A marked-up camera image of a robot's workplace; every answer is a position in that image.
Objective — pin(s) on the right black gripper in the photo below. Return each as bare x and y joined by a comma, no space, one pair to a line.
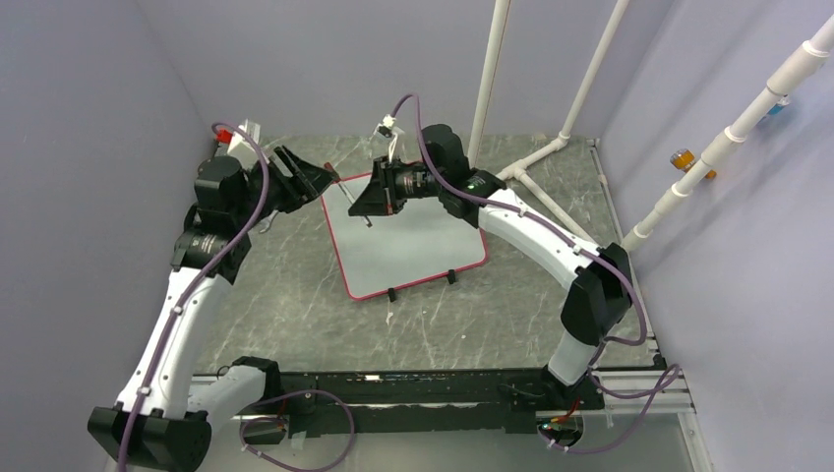
381,192

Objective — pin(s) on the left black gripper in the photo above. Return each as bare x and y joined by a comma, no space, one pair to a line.
306,184

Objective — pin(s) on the red-framed whiteboard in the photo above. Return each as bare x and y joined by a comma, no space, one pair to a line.
419,244

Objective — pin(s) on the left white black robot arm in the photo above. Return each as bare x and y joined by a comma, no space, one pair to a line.
156,422

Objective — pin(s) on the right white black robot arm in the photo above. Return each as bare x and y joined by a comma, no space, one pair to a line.
596,279

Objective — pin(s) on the silver wrench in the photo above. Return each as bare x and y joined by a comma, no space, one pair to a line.
265,224

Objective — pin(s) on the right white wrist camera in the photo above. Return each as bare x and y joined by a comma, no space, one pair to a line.
388,129

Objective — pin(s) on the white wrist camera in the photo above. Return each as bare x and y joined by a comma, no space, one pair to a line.
388,129
238,147

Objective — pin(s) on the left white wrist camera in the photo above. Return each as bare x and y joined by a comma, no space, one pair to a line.
238,147

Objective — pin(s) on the orange wall knob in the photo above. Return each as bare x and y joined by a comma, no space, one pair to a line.
683,159

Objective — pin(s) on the blue wall clip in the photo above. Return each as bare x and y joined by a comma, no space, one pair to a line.
779,105

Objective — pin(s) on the white PVC pipe frame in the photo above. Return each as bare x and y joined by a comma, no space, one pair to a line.
638,82

